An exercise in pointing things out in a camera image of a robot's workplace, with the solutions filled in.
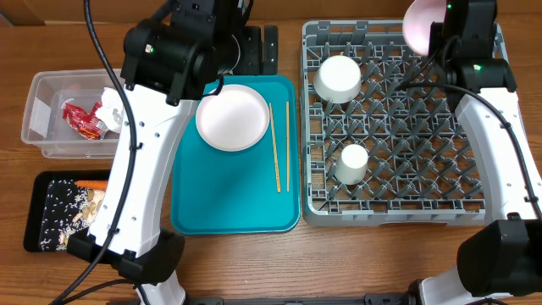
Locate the pink plate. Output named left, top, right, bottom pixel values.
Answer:
left=196, top=84, right=270, bottom=152

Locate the white bowl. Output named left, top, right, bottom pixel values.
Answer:
left=313, top=55, right=362, bottom=103

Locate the white cup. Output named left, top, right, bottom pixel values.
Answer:
left=335, top=144, right=368, bottom=185

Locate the pink bowl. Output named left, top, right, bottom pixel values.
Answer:
left=402, top=0, right=447, bottom=56

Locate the red snack wrapper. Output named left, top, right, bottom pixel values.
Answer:
left=61, top=101, right=109, bottom=140

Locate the orange carrot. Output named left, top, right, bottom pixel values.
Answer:
left=75, top=180, right=108, bottom=191

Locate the pile of rice and peanuts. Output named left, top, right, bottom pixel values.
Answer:
left=38, top=179, right=105, bottom=252

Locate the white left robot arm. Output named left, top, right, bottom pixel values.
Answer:
left=67, top=0, right=252, bottom=304

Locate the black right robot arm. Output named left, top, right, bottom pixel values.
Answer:
left=419, top=1, right=541, bottom=304

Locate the grey dishwasher rack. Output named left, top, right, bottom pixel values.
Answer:
left=300, top=20, right=488, bottom=226

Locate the teal plastic tray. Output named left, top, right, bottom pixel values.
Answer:
left=170, top=75, right=301, bottom=236

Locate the clear plastic bin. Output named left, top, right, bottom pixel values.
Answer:
left=21, top=69, right=119, bottom=159

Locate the black tray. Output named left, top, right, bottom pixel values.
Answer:
left=24, top=169, right=110, bottom=252

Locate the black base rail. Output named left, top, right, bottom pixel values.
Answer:
left=185, top=292, right=418, bottom=305

